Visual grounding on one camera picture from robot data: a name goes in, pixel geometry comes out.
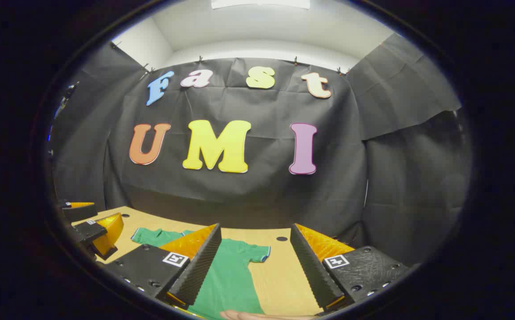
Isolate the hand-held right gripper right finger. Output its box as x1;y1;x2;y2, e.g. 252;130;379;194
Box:
290;223;411;312

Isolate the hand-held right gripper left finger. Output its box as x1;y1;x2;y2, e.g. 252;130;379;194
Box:
95;223;222;310

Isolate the green T-shirt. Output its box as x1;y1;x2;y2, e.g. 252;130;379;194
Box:
131;228;271;320

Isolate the black backdrop cloth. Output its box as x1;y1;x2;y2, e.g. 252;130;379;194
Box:
48;33;473;267

